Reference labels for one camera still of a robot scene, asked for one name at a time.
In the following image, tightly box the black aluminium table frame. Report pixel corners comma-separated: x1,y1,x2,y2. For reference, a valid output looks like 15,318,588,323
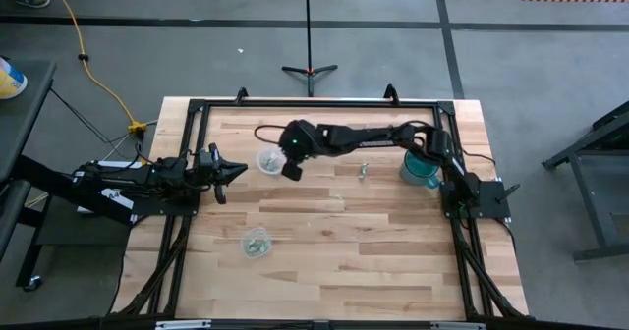
113,83,531,321

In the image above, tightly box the clear plastic cup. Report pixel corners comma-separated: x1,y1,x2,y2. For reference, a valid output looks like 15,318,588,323
239,226,273,260
256,145,288,176

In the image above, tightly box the black tripod stand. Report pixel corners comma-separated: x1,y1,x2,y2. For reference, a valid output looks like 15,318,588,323
281,0,339,98

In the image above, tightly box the thin black floor cable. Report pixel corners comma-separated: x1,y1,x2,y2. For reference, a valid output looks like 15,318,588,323
48,87,144,148

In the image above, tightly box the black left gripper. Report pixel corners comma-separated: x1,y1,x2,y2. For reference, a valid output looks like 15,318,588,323
198,142,249,206

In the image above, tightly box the teal mug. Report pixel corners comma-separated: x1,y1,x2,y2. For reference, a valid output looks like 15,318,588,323
399,149,442,191

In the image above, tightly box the silver metal bracket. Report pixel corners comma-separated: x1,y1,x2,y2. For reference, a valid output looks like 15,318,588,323
154,319,213,330
429,321,486,330

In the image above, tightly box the yellow extension cable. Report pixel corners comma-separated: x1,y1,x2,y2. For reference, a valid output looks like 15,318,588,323
43,0,148,136

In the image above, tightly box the dark grey metal cart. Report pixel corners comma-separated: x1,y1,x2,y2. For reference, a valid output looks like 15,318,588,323
541,101,629,263

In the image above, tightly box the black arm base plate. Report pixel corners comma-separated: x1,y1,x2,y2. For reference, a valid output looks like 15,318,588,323
130,196,201,219
439,179,521,222

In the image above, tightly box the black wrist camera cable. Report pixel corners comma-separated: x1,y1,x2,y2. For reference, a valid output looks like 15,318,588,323
253,123,292,148

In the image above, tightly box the black stand frame with caster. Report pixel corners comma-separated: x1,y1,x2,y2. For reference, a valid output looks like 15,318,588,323
0,154,142,293

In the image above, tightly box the black side table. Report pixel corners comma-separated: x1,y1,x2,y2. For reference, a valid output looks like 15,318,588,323
0,58,58,184

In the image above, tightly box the yellow blue white container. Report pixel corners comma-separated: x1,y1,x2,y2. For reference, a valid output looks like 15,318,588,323
0,57,29,100

